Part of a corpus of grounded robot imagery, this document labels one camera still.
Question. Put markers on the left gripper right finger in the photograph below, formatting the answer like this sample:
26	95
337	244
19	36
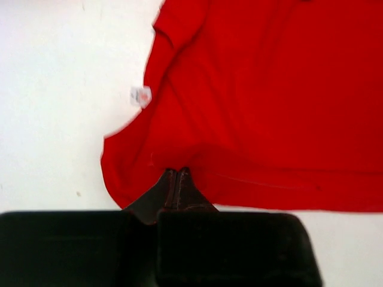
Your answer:
197	245

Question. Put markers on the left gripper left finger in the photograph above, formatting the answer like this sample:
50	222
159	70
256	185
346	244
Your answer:
78	248

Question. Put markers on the red t-shirt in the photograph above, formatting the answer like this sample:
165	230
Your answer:
270	104

